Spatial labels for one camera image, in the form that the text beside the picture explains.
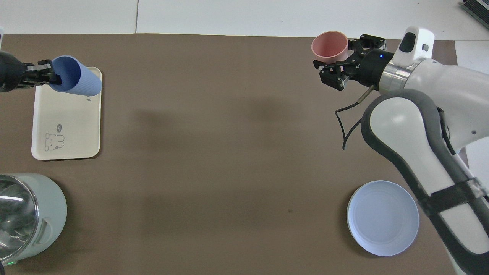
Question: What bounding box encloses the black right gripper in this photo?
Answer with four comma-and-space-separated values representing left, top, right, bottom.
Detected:
313, 34, 394, 92

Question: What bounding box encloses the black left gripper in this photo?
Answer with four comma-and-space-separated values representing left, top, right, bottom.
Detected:
0, 50, 63, 93

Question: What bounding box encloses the pink plastic cup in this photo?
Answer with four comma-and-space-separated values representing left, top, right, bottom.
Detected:
311, 31, 349, 65

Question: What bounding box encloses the blue plastic cup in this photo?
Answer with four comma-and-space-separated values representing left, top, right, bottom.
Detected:
50, 56, 103, 97

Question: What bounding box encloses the cream rabbit print tray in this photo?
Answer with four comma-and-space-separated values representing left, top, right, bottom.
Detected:
31, 67, 103, 160

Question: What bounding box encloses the pale green electric pot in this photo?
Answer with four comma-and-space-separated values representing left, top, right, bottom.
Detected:
0, 173, 68, 267

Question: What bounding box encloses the grey ribbed device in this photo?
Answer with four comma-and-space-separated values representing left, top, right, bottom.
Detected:
460, 0, 489, 29

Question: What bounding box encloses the brown table mat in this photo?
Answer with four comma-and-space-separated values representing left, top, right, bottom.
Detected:
0, 34, 481, 275

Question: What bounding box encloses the light blue plate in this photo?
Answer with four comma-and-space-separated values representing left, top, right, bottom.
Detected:
347, 180, 419, 257

